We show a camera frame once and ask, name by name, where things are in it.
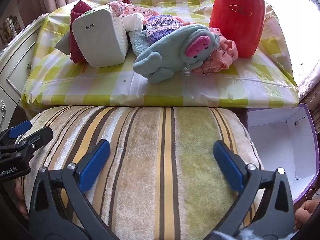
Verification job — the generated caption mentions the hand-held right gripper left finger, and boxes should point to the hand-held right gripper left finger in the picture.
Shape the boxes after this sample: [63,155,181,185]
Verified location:
[29,139,118,240]

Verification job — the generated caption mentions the white cabinet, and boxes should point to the white cabinet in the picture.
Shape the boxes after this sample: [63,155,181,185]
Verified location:
[0,12,49,115]

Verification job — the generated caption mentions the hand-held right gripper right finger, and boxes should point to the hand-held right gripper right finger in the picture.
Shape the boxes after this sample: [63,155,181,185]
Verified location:
[212,140,297,240]

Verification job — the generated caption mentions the blue plush toy pink face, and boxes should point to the blue plush toy pink face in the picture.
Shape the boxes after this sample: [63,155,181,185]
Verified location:
[132,24,220,85]

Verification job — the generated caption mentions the pink printed cloth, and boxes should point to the pink printed cloth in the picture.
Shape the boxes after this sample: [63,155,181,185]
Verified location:
[109,0,159,18]

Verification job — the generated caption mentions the white tube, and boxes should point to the white tube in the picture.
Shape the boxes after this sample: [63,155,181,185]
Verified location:
[124,12,145,32]

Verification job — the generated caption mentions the white ribbed appliance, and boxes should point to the white ribbed appliance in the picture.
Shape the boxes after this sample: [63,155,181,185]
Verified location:
[71,8,129,68]

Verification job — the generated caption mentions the purple cardboard box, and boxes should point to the purple cardboard box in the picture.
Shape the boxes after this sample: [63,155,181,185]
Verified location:
[246,104,314,205]

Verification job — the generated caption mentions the pale grey cloth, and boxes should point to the pale grey cloth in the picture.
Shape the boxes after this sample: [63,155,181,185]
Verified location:
[55,32,74,55]

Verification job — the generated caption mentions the yellow checked plastic tablecloth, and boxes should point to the yellow checked plastic tablecloth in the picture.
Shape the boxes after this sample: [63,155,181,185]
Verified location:
[20,0,300,109]

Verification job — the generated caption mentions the person's left hand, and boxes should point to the person's left hand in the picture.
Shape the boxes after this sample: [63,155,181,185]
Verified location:
[14,179,29,220]

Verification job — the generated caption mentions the striped plush cushion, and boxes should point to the striped plush cushion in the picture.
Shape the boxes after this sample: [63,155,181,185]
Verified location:
[21,105,265,240]

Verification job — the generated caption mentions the magenta knitted cloth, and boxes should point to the magenta knitted cloth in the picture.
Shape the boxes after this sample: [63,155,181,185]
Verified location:
[70,0,93,64]

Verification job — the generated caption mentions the light blue towel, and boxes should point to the light blue towel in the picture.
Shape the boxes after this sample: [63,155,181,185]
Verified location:
[129,30,150,55]

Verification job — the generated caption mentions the red thermos flask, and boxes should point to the red thermos flask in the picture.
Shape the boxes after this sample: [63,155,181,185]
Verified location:
[209,0,266,58]

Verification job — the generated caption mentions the coral pink towel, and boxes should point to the coral pink towel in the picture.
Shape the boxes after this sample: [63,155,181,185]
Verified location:
[192,27,238,72]

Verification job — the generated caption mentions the person's right hand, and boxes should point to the person's right hand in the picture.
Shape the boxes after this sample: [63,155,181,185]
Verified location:
[294,199,320,230]

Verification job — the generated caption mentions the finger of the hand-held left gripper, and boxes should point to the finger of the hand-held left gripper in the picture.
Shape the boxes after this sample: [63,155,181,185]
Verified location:
[0,126,54,158]
[0,120,32,143]

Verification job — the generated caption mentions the purple knitted cloth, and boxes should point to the purple knitted cloth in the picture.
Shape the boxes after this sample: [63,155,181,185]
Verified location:
[146,15,184,43]

